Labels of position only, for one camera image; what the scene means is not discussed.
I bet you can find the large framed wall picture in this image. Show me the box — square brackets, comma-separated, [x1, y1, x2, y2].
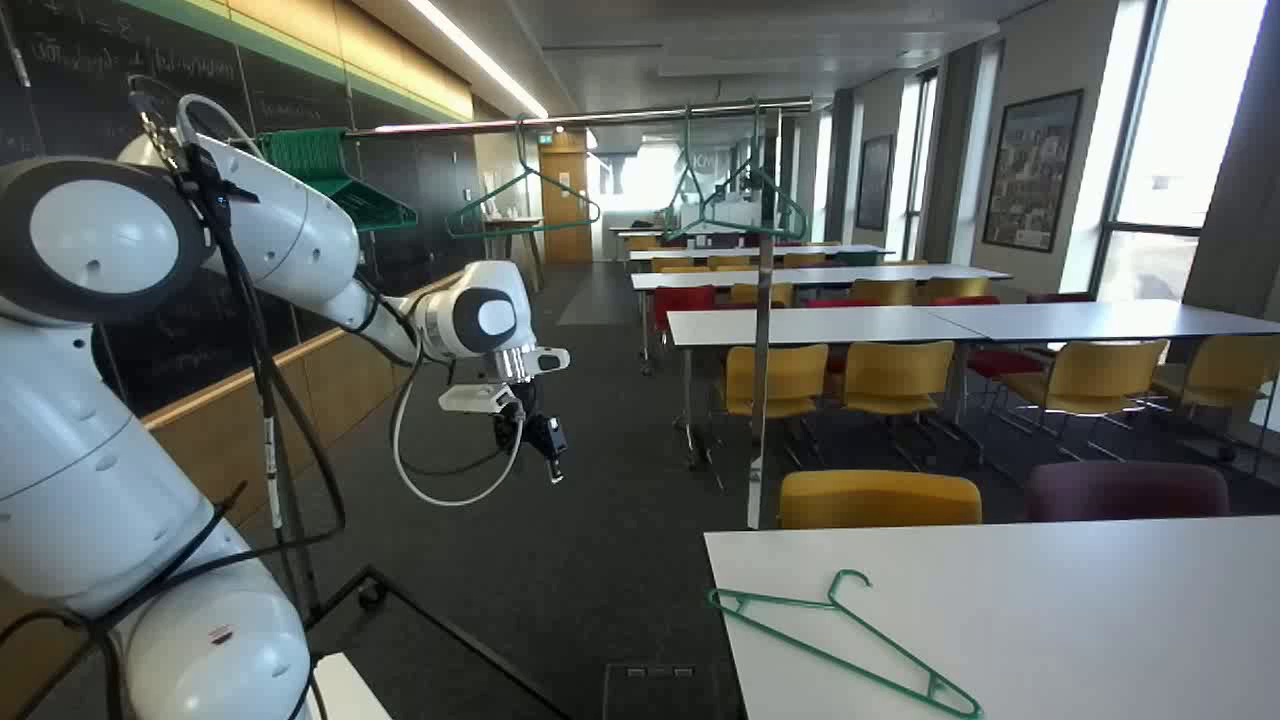
[979, 87, 1087, 261]

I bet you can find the white robot base platform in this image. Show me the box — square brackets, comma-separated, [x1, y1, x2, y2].
[308, 647, 396, 720]

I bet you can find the red chair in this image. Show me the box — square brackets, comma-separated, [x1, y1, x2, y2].
[643, 283, 719, 366]
[959, 343, 1057, 403]

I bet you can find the ceiling light strip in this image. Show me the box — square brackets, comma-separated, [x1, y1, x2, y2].
[400, 0, 557, 124]

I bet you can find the metal clothes rack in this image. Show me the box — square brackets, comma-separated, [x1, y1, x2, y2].
[342, 93, 819, 531]

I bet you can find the green wire hanger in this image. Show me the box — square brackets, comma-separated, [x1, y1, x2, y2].
[704, 564, 989, 720]
[447, 157, 607, 251]
[665, 114, 814, 245]

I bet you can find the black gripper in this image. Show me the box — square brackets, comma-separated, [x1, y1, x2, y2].
[494, 384, 574, 491]

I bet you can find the maroon chair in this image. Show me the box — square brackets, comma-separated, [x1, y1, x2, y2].
[1019, 461, 1236, 524]

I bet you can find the long white table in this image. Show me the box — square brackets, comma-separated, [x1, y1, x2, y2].
[620, 242, 898, 273]
[630, 261, 1012, 367]
[665, 298, 1280, 466]

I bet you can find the black metal floor frame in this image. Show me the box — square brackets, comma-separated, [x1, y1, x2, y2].
[302, 564, 581, 720]

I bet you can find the bunch of green hangers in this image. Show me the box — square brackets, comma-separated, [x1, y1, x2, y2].
[256, 124, 421, 242]

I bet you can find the wooden door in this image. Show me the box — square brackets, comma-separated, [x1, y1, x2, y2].
[537, 129, 598, 268]

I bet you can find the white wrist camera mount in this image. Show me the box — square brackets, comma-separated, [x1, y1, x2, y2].
[436, 380, 521, 422]

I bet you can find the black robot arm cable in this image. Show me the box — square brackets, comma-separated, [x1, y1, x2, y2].
[0, 72, 353, 720]

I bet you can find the yellow chair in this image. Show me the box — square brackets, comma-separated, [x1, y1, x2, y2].
[1039, 342, 1171, 444]
[1158, 332, 1280, 438]
[917, 273, 994, 303]
[848, 277, 921, 309]
[836, 342, 959, 466]
[719, 343, 836, 466]
[725, 280, 799, 314]
[771, 466, 989, 531]

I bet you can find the looping wrist cable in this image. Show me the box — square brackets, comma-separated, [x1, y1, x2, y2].
[385, 355, 532, 518]

